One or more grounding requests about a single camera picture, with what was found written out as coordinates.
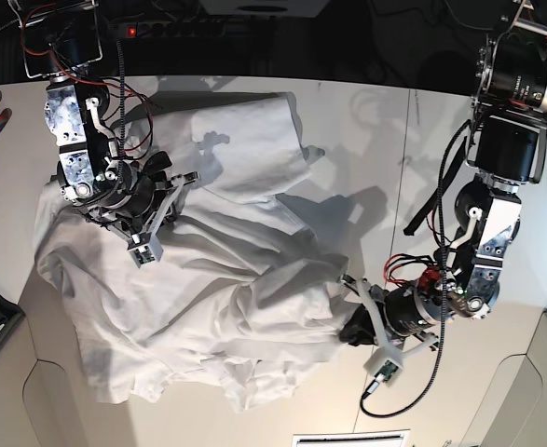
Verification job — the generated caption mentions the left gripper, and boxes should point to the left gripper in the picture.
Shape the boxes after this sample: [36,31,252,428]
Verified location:
[338,275,441,386]

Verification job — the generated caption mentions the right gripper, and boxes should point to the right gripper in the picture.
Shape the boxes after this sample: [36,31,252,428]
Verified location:
[86,157,199,262]

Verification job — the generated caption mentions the white t-shirt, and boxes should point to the white t-shirt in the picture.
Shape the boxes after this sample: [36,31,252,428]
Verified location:
[34,96,355,412]

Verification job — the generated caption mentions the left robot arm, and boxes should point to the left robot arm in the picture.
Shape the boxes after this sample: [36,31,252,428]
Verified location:
[340,1,547,392]

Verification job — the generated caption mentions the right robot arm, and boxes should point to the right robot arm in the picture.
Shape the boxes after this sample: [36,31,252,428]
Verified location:
[8,1,198,266]

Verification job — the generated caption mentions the white vent grille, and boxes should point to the white vent grille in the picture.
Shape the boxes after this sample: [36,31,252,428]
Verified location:
[292,429,410,447]

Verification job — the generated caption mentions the black power strip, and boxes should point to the black power strip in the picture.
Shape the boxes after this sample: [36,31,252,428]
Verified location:
[114,16,283,41]

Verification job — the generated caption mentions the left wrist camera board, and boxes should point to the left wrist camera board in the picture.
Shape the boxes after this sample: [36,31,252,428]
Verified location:
[374,361,400,383]

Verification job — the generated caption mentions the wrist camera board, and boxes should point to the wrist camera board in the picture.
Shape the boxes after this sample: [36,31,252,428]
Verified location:
[374,361,400,383]
[130,246,156,267]

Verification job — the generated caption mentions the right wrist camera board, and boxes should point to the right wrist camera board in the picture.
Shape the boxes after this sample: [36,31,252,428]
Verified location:
[130,246,156,267]

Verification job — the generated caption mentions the black braided right cable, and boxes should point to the black braided right cable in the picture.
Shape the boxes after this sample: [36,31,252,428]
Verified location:
[359,118,470,418]

